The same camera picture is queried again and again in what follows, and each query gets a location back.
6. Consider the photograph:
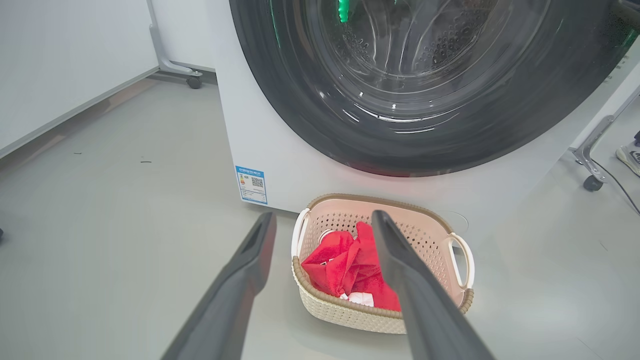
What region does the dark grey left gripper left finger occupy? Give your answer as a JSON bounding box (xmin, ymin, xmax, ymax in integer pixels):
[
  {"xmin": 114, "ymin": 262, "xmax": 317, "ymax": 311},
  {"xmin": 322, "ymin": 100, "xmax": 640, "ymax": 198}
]
[{"xmin": 160, "ymin": 211, "xmax": 277, "ymax": 360}]

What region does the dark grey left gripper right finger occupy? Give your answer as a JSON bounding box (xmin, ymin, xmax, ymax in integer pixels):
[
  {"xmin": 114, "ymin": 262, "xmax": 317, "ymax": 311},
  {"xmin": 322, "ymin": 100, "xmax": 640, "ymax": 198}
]
[{"xmin": 371, "ymin": 210, "xmax": 496, "ymax": 360}]

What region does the washing machine glass door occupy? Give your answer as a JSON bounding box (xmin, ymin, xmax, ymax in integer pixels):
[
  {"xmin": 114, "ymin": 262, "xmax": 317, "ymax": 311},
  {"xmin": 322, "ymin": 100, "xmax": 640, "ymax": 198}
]
[{"xmin": 229, "ymin": 0, "xmax": 640, "ymax": 178}]

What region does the cream perforated laundry basket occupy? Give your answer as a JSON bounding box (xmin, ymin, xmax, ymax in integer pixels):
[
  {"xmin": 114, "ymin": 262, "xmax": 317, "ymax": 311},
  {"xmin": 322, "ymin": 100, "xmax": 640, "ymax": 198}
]
[{"xmin": 291, "ymin": 193, "xmax": 476, "ymax": 335}]

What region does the white front-load washing machine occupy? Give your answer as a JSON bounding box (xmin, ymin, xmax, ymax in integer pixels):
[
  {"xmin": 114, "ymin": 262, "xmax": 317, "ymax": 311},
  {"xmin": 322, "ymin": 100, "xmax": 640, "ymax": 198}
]
[{"xmin": 205, "ymin": 0, "xmax": 640, "ymax": 236}]

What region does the blue energy label sticker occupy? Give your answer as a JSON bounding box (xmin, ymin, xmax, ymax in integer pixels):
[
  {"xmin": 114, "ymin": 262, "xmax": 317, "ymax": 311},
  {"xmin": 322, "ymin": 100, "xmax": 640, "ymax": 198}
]
[{"xmin": 235, "ymin": 165, "xmax": 269, "ymax": 205}]

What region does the white sneaker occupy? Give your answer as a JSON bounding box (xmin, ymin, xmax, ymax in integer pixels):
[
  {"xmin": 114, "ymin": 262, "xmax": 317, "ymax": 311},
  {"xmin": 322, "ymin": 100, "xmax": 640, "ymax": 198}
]
[{"xmin": 615, "ymin": 140, "xmax": 640, "ymax": 177}]

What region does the black floor cable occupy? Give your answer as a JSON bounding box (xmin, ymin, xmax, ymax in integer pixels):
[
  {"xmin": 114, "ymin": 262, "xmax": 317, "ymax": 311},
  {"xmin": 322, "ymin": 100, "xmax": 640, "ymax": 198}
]
[{"xmin": 590, "ymin": 159, "xmax": 640, "ymax": 216}]

